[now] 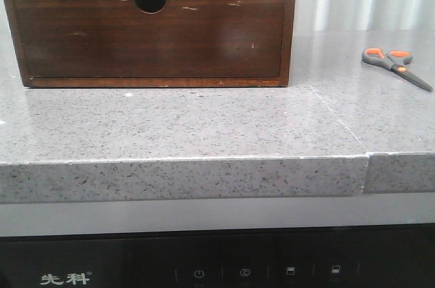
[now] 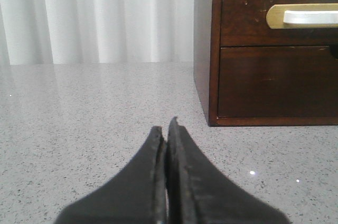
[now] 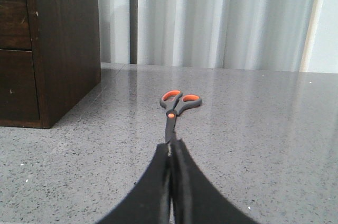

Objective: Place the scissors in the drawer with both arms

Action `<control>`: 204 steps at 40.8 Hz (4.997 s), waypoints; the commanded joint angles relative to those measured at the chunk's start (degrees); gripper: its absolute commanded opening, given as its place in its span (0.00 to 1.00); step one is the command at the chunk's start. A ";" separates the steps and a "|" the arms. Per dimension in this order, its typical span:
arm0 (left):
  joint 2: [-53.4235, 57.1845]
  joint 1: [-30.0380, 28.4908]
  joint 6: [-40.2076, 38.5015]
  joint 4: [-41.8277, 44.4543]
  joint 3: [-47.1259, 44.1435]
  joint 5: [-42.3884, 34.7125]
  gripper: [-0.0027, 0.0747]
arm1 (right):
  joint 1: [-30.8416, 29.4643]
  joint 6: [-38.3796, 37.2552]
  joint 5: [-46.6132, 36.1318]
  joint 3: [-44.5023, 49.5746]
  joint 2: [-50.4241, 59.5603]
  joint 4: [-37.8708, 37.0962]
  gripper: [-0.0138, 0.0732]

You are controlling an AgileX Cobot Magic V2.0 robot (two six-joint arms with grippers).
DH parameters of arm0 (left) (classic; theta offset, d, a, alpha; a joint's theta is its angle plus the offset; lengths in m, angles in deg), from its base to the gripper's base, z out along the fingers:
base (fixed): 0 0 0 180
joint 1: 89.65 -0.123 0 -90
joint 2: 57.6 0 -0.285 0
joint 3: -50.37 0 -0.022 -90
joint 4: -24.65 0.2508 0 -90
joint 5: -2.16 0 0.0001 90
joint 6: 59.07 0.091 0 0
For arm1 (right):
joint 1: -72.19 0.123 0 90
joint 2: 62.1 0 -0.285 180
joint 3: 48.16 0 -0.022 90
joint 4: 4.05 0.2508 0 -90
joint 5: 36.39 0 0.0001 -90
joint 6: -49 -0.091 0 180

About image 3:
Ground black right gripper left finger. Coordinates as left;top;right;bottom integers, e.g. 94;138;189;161
99;144;170;223

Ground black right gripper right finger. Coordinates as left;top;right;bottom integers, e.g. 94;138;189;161
171;140;256;223

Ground grey orange scissors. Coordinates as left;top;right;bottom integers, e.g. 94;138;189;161
159;90;202;143

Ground wooden drawer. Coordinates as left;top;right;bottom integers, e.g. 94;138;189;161
1;50;39;120
1;0;31;50

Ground dark wooden drawer cabinet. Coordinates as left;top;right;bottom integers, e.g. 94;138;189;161
1;0;101;128

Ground white pleated curtain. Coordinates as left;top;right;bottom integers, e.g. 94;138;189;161
99;0;337;73

